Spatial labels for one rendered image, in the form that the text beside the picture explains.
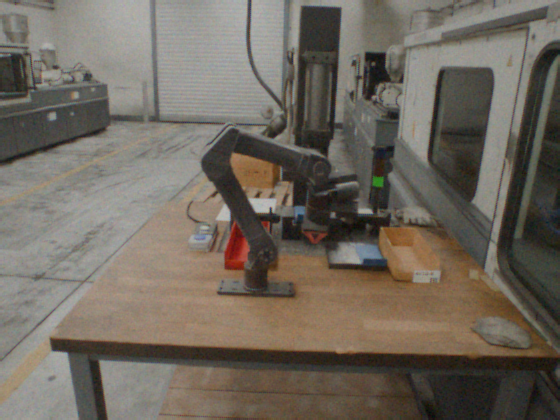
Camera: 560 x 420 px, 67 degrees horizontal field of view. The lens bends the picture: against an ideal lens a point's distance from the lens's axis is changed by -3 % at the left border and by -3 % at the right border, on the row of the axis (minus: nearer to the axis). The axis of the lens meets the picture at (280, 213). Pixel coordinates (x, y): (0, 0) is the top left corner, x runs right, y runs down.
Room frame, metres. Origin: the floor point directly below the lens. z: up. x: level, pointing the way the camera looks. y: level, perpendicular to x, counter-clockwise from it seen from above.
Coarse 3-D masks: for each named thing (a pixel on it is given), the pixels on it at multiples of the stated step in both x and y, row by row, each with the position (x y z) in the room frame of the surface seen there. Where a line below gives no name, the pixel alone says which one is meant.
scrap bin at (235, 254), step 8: (264, 224) 1.39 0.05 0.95; (232, 232) 1.30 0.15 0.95; (240, 232) 1.39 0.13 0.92; (232, 240) 1.30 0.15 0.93; (240, 240) 1.35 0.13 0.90; (232, 248) 1.28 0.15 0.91; (240, 248) 1.29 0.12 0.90; (248, 248) 1.29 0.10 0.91; (224, 256) 1.14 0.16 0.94; (232, 256) 1.23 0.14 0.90; (240, 256) 1.23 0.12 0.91; (224, 264) 1.14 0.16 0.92; (232, 264) 1.14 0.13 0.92; (240, 264) 1.14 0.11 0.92
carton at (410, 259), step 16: (384, 240) 1.27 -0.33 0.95; (400, 240) 1.35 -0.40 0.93; (416, 240) 1.31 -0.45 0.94; (384, 256) 1.25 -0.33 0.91; (400, 256) 1.26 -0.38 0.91; (416, 256) 1.27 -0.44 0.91; (432, 256) 1.15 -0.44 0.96; (400, 272) 1.10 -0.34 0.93; (416, 272) 1.10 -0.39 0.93; (432, 272) 1.10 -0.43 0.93
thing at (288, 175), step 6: (312, 150) 1.41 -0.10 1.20; (318, 150) 1.42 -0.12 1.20; (324, 150) 1.53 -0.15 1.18; (324, 156) 1.43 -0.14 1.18; (282, 168) 1.41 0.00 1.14; (282, 174) 1.38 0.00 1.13; (288, 174) 1.38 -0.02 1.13; (294, 174) 1.38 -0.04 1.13; (300, 174) 1.38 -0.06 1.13; (282, 180) 1.38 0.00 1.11; (288, 180) 1.38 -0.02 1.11; (294, 180) 1.38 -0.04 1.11; (300, 180) 1.38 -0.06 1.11; (306, 180) 1.38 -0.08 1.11
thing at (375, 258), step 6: (360, 246) 1.29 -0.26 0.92; (366, 246) 1.29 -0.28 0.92; (372, 246) 1.29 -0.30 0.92; (360, 252) 1.24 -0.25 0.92; (372, 252) 1.24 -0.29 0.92; (378, 252) 1.25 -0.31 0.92; (360, 258) 1.20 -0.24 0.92; (366, 258) 1.15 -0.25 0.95; (372, 258) 1.15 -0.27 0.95; (378, 258) 1.15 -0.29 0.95; (384, 258) 1.15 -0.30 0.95; (366, 264) 1.16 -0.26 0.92; (372, 264) 1.16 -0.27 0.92; (378, 264) 1.16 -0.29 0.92; (384, 264) 1.16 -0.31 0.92
